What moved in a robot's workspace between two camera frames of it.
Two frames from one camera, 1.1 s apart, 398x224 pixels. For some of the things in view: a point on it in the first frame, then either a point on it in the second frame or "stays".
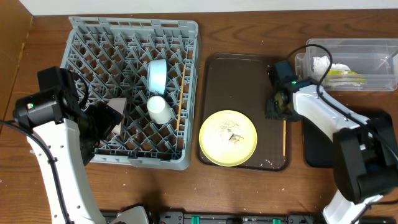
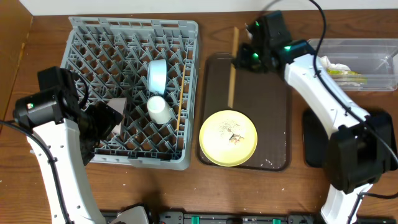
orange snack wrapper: x=346 y=77 stays
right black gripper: x=277 y=104 to x=246 y=57
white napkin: x=321 y=65 stays
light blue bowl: x=157 y=76 stays
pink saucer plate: x=120 y=104 stays
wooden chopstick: x=284 y=136 to x=233 y=68
